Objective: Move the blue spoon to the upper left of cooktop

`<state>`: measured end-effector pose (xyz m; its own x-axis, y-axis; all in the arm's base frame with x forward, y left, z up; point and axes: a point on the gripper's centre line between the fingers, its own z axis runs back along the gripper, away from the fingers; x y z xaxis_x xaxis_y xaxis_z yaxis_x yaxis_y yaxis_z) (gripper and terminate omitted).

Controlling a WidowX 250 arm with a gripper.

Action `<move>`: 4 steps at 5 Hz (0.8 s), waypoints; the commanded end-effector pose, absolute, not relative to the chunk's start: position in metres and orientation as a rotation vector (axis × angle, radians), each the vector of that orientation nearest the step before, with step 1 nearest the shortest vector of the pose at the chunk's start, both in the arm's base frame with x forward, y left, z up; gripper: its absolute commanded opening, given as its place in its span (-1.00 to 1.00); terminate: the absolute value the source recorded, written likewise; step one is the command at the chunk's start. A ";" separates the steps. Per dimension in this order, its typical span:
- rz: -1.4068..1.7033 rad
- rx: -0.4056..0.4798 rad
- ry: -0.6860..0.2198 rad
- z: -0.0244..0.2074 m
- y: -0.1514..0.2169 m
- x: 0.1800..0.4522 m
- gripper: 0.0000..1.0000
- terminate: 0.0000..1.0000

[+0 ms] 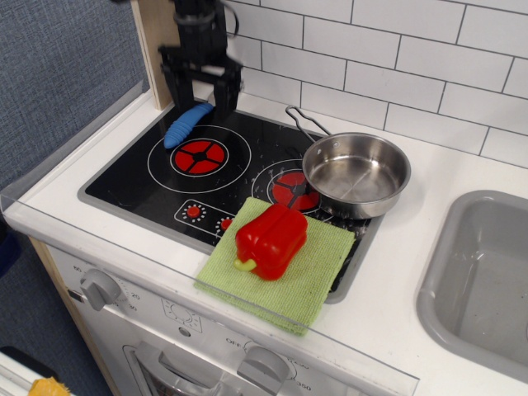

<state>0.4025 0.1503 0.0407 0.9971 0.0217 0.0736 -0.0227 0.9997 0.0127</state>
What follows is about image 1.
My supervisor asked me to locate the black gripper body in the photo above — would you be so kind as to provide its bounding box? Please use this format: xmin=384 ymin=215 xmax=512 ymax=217
xmin=158 ymin=20 xmax=242 ymax=89

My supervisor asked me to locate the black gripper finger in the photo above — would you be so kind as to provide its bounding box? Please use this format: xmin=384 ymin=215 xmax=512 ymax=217
xmin=214 ymin=78 xmax=240 ymax=119
xmin=164 ymin=68 xmax=194 ymax=111

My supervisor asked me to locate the blue handled metal spoon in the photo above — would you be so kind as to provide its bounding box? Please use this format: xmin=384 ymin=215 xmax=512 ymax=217
xmin=163 ymin=102 xmax=215 ymax=149

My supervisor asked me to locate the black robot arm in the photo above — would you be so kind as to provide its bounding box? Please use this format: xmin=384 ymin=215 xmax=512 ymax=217
xmin=158 ymin=1 xmax=243 ymax=119

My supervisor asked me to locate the black toy cooktop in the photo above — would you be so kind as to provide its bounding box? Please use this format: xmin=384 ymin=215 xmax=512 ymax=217
xmin=78 ymin=110 xmax=380 ymax=304

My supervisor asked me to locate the steel frying pan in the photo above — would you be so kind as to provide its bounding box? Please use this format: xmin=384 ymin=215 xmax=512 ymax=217
xmin=285 ymin=106 xmax=412 ymax=219

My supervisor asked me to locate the red toy bell pepper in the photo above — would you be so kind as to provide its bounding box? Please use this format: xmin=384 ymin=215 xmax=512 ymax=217
xmin=233 ymin=204 xmax=308 ymax=281

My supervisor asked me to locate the grey left oven knob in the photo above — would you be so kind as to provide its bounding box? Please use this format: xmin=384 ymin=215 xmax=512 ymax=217
xmin=80 ymin=269 xmax=121 ymax=311

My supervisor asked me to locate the grey oven knob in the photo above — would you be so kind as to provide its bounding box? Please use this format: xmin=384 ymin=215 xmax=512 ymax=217
xmin=237 ymin=346 xmax=290 ymax=389
xmin=80 ymin=269 xmax=121 ymax=311

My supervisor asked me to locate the green cloth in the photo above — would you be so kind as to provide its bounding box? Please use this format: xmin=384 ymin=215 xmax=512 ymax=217
xmin=194 ymin=197 xmax=356 ymax=336

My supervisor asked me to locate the white toy oven front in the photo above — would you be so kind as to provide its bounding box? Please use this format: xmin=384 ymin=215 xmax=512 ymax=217
xmin=49 ymin=247 xmax=385 ymax=395

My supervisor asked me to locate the grey right oven knob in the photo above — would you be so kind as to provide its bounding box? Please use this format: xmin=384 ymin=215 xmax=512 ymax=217
xmin=237 ymin=346 xmax=290 ymax=389

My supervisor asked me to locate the grey sink basin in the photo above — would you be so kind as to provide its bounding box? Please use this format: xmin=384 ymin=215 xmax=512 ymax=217
xmin=417 ymin=191 xmax=527 ymax=382

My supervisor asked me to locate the yellow object at floor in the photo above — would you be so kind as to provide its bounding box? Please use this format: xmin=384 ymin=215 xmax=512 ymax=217
xmin=28 ymin=377 xmax=71 ymax=396

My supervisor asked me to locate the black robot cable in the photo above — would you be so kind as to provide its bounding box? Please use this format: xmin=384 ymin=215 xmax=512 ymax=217
xmin=222 ymin=2 xmax=241 ymax=38

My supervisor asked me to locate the wooden side post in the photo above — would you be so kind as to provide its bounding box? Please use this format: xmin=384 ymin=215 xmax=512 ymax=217
xmin=130 ymin=0 xmax=180 ymax=110

